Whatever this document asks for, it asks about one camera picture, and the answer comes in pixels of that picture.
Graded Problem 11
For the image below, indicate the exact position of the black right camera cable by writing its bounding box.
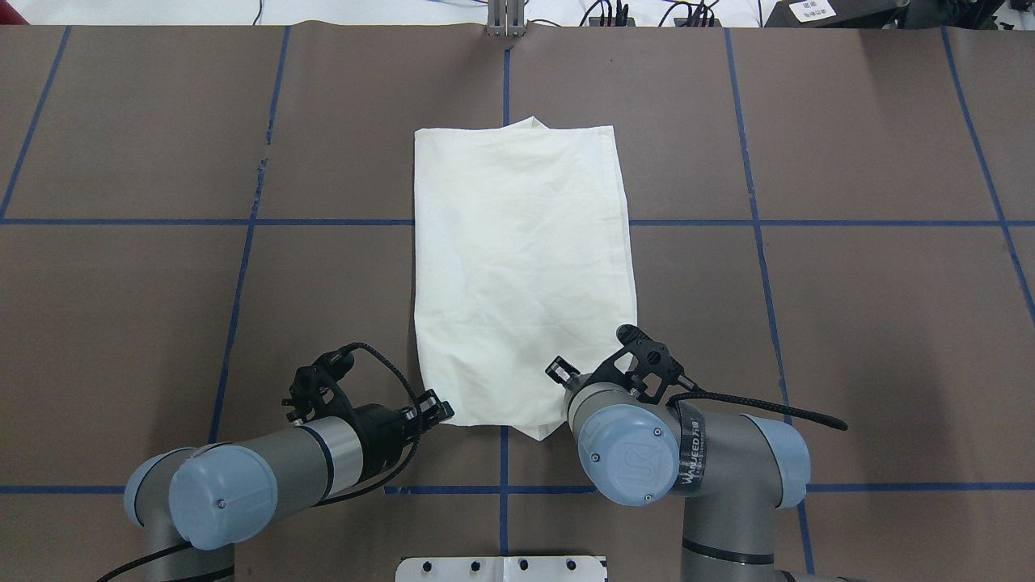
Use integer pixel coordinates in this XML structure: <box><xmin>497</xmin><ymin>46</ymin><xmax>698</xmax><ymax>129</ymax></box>
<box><xmin>667</xmin><ymin>390</ymin><xmax>850</xmax><ymax>432</ymax></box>

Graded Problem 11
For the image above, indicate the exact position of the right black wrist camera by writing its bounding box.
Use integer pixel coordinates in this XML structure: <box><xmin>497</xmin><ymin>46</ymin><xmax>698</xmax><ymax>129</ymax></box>
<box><xmin>585</xmin><ymin>324</ymin><xmax>703</xmax><ymax>405</ymax></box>

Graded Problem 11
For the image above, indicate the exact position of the black power strip with plugs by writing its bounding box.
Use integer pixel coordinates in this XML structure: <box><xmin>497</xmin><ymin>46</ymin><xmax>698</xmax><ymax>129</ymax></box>
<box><xmin>579</xmin><ymin>0</ymin><xmax>635</xmax><ymax>28</ymax></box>

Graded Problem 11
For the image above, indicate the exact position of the dark box with white label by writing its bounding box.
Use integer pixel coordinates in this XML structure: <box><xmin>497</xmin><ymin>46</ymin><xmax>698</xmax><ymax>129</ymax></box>
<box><xmin>763</xmin><ymin>1</ymin><xmax>910</xmax><ymax>29</ymax></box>

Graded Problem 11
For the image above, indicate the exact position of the cream long-sleeve cat T-shirt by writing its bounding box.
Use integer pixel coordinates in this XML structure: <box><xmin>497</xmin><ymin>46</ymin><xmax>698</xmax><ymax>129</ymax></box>
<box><xmin>413</xmin><ymin>117</ymin><xmax>637</xmax><ymax>441</ymax></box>

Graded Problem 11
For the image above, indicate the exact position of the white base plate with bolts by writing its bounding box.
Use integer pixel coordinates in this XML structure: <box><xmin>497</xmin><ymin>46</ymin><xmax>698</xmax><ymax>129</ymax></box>
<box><xmin>395</xmin><ymin>555</ymin><xmax>609</xmax><ymax>581</ymax></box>

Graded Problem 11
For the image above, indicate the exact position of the aluminium frame post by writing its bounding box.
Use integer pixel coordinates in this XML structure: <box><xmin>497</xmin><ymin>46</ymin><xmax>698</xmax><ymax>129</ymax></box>
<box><xmin>484</xmin><ymin>0</ymin><xmax>527</xmax><ymax>37</ymax></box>

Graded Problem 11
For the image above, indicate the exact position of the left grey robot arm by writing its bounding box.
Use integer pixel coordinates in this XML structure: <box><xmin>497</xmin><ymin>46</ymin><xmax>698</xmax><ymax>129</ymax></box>
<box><xmin>123</xmin><ymin>390</ymin><xmax>454</xmax><ymax>581</ymax></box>

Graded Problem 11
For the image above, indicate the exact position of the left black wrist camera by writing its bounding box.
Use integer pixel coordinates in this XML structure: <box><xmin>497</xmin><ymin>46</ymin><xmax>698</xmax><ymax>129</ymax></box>
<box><xmin>280</xmin><ymin>348</ymin><xmax>355</xmax><ymax>426</ymax></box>

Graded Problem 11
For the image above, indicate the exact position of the black camera cable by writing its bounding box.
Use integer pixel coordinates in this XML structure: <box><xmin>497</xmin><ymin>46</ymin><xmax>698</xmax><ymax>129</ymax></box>
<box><xmin>667</xmin><ymin>390</ymin><xmax>850</xmax><ymax>432</ymax></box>
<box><xmin>95</xmin><ymin>343</ymin><xmax>425</xmax><ymax>582</ymax></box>

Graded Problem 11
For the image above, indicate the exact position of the black left camera cable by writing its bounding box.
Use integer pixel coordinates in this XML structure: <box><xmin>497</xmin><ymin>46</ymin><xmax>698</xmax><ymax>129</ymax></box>
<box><xmin>95</xmin><ymin>343</ymin><xmax>425</xmax><ymax>582</ymax></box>

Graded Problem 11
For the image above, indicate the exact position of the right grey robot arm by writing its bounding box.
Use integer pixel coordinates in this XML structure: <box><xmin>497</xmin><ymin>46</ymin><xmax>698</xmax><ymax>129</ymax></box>
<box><xmin>546</xmin><ymin>348</ymin><xmax>847</xmax><ymax>581</ymax></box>

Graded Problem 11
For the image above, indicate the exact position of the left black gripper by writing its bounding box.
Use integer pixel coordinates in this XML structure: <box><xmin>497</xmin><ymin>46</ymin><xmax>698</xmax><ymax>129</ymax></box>
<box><xmin>353</xmin><ymin>390</ymin><xmax>455</xmax><ymax>482</ymax></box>

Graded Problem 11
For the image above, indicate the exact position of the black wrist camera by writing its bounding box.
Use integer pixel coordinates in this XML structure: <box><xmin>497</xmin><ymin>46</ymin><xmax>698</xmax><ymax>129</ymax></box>
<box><xmin>585</xmin><ymin>324</ymin><xmax>703</xmax><ymax>405</ymax></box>
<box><xmin>280</xmin><ymin>348</ymin><xmax>355</xmax><ymax>426</ymax></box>

